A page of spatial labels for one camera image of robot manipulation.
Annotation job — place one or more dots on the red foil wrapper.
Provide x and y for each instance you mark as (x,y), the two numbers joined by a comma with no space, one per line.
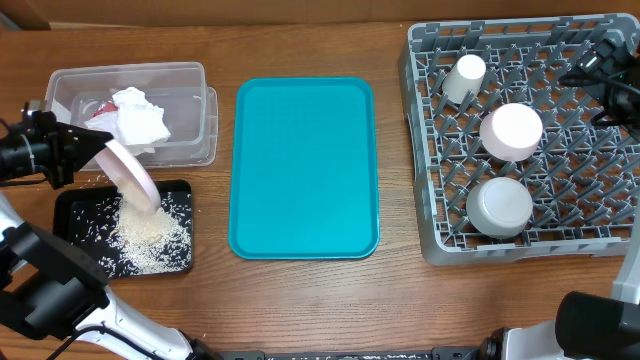
(106,107)

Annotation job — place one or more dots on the teal serving tray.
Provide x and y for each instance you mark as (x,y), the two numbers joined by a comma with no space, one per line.
(304,179)

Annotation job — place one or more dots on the black plastic tray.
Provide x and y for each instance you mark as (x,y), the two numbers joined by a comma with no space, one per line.
(68,198)

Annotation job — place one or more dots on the pile of white rice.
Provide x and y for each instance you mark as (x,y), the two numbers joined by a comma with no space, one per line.
(145,235)

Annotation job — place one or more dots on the scattered rice grains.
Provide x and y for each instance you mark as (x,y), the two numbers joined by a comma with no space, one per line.
(94,179)

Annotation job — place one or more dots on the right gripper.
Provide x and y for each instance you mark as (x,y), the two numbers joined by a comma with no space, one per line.
(598,62)

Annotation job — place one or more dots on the grey dishwasher rack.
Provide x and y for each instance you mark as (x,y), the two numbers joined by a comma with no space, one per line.
(583,180)

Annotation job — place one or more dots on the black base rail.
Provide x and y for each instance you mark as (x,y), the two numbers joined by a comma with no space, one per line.
(345,355)

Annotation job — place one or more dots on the grey bowl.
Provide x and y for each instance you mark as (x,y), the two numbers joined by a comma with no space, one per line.
(499,208)

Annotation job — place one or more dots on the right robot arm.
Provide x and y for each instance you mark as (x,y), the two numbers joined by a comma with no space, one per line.
(589,326)

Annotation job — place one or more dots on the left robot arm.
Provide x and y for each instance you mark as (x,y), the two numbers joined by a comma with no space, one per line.
(50,287)

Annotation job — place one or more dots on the large white plate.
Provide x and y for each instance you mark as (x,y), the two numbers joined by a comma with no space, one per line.
(129,176)

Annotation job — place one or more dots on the clear plastic waste bin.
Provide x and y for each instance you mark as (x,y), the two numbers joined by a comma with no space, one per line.
(179,88)

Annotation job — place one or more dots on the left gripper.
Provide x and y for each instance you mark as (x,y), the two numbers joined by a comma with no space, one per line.
(63,152)

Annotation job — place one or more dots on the white paper cup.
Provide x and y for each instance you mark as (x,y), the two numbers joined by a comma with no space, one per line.
(465,77)

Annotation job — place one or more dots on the white napkin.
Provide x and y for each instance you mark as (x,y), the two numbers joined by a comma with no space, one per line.
(107,122)
(139,121)

